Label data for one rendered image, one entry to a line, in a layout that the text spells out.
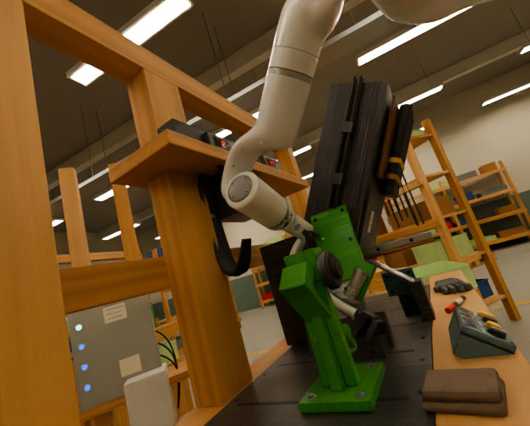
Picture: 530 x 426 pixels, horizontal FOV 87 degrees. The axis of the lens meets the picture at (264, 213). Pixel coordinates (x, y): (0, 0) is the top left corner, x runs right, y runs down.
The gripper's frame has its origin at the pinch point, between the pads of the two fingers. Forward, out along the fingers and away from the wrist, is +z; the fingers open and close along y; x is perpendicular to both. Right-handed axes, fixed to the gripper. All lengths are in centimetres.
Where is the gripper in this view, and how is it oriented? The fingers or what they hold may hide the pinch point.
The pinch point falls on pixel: (304, 233)
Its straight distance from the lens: 82.9
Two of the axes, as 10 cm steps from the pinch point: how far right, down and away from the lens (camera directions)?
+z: 5.3, 3.5, 7.7
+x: -5.3, 8.5, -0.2
